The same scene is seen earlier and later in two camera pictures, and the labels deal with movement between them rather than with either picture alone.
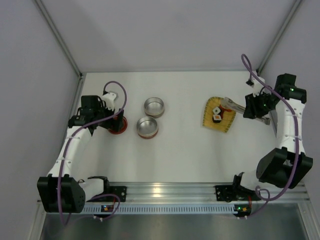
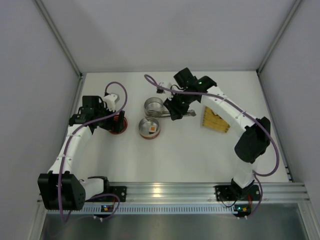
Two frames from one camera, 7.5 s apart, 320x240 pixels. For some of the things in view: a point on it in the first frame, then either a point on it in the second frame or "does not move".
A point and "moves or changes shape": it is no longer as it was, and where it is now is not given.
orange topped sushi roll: [216, 118] moves or changes shape
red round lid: [123, 126] does not move
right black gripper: [250, 106] to [177, 109]
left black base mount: [121, 191] does not move
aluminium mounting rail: [190, 192] does not move
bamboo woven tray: [225, 124] does not move
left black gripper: [118, 120] does not move
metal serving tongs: [230, 105] moves or changes shape
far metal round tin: [154, 107] does not move
